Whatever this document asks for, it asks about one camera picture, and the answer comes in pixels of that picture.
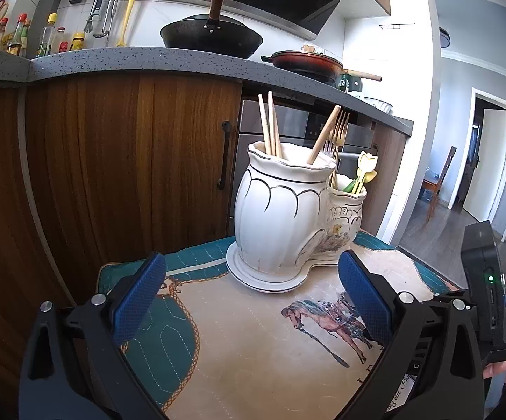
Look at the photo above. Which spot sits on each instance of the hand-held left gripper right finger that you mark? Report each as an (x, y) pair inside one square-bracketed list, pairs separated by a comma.
[(364, 297)]

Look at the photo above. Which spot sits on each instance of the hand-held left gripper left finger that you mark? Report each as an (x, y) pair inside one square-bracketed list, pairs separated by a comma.
[(139, 299)]

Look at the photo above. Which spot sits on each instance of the white ceramic utensil holder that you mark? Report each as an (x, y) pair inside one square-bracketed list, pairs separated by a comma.
[(274, 227)]

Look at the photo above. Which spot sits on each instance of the gold fork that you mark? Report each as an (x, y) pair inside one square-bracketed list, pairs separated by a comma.
[(343, 133), (332, 142)]

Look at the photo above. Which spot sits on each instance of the wooden chopstick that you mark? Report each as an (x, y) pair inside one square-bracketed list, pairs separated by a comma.
[(274, 127), (266, 127), (325, 133)]

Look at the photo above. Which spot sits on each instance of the hanging kitchen utensils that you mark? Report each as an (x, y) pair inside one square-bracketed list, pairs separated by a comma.
[(110, 8)]

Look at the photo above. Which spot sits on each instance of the white interior door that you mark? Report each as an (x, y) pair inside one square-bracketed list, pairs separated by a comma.
[(484, 175)]

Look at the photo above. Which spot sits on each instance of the wooden chair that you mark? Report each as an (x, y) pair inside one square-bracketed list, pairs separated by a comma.
[(447, 170)]

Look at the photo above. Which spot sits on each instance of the printed quilted mat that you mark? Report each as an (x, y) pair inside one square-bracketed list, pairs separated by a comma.
[(244, 337)]

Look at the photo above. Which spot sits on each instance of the narrow wooden cabinet panel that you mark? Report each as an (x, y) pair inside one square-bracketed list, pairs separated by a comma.
[(388, 175)]

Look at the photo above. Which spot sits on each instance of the wooden kitchen cabinet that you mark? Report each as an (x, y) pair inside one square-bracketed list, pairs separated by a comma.
[(104, 162)]

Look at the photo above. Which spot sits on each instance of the white bowl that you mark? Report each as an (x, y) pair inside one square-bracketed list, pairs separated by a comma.
[(382, 104)]

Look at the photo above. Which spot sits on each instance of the green glass bottle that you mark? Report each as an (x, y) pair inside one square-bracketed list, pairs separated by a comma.
[(343, 83)]

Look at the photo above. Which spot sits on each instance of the dark ceiling lamp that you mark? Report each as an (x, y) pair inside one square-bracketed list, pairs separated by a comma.
[(445, 37)]

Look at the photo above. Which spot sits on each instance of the grey speckled countertop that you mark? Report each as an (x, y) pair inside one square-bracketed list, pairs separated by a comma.
[(104, 61)]

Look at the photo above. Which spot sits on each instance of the yellow hanging spatula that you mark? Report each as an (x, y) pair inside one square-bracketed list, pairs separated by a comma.
[(126, 22)]

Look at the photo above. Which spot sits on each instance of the row of condiment bottles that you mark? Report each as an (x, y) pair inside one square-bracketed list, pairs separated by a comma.
[(45, 37)]

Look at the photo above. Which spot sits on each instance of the grey hanging whisk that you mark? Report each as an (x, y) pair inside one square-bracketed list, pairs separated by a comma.
[(93, 17)]

